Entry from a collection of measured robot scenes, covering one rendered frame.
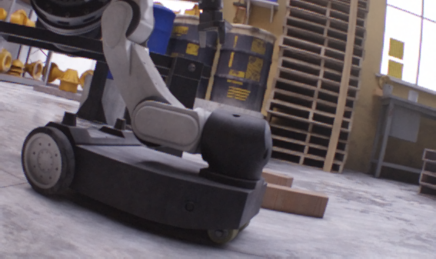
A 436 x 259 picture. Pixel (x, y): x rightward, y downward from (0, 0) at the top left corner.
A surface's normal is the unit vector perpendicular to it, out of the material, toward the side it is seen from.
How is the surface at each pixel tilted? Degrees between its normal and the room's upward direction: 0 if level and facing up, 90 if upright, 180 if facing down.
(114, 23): 90
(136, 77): 90
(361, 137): 90
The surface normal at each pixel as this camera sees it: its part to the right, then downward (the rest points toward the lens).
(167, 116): -0.29, -0.06
